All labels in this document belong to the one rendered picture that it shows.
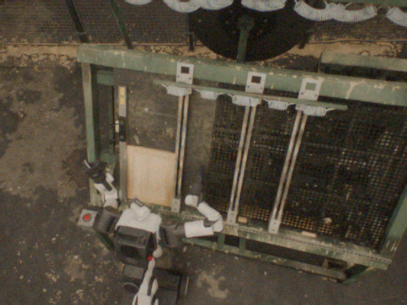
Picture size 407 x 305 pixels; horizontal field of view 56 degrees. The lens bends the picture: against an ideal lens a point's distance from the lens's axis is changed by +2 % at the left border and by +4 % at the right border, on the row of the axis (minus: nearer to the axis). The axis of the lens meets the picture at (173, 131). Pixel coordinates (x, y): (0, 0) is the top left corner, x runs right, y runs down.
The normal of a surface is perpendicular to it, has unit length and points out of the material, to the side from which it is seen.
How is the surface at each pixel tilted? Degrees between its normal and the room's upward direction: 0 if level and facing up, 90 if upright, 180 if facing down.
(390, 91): 59
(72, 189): 0
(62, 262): 0
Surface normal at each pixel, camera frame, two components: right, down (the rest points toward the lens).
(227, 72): -0.23, 0.46
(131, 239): 0.03, -0.80
